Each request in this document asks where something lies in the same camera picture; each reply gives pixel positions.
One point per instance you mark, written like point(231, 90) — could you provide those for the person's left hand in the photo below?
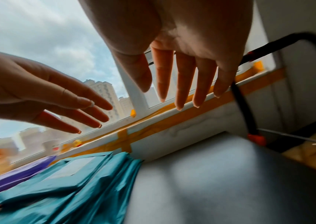
point(22, 87)

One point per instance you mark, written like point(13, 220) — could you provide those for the person's right hand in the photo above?
point(174, 21)

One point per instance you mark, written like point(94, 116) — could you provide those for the purple plastic package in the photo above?
point(13, 177)

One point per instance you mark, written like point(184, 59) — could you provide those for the brown cardboard box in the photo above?
point(313, 153)

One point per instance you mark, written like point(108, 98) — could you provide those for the white paper cup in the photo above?
point(52, 147)

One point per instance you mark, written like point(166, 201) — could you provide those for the yellow rubber duck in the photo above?
point(76, 143)

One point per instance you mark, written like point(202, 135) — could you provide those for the white framed window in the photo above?
point(138, 98)

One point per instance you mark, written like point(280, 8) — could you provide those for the yellow tape piece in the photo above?
point(133, 113)

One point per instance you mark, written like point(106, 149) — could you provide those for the yellow tape strip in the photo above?
point(124, 140)

